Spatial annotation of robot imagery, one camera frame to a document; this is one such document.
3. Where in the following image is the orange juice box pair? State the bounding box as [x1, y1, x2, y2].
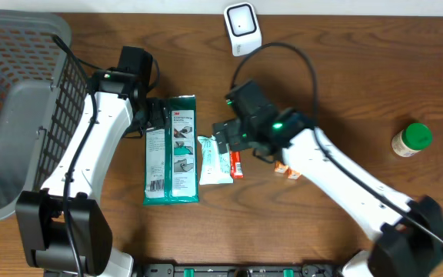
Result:
[275, 161, 301, 180]

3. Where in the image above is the red snack packet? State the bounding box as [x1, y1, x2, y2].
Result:
[230, 151, 244, 179]

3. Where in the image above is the light teal snack packet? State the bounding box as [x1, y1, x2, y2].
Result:
[198, 136, 233, 185]

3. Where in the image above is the green white wipes pack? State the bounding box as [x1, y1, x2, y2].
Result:
[143, 95, 198, 205]

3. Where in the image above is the green lid white jar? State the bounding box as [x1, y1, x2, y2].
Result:
[391, 123, 433, 158]

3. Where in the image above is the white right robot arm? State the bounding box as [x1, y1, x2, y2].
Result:
[213, 81, 443, 276]

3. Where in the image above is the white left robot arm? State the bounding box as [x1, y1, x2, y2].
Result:
[15, 46, 168, 276]

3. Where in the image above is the white barcode scanner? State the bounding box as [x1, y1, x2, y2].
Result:
[223, 2, 262, 57]

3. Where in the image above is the grey plastic mesh basket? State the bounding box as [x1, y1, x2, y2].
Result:
[0, 10, 86, 220]

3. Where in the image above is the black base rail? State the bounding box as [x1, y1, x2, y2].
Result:
[132, 263, 341, 277]

